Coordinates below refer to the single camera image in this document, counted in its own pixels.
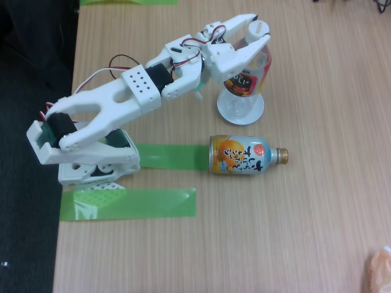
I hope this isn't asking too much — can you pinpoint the clear plastic bottle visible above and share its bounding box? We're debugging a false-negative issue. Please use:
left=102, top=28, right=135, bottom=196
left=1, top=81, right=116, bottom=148
left=218, top=20, right=272, bottom=121

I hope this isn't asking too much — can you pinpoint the orange aluminium bottle can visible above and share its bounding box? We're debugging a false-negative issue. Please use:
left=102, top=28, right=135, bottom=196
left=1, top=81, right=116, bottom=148
left=208, top=134, right=290, bottom=176

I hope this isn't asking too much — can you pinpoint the white round plate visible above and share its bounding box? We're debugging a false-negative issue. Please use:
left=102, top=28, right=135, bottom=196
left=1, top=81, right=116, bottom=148
left=216, top=91, right=265, bottom=126

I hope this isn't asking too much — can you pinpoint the green tape strip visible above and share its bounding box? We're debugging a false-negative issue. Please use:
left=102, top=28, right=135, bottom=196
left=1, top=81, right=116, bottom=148
left=60, top=187, right=196, bottom=222
left=134, top=143, right=209, bottom=171

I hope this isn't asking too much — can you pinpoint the red white black servo cable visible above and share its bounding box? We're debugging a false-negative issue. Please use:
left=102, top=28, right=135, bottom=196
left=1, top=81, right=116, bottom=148
left=169, top=23, right=228, bottom=71
left=71, top=54, right=144, bottom=94
left=39, top=102, right=57, bottom=125

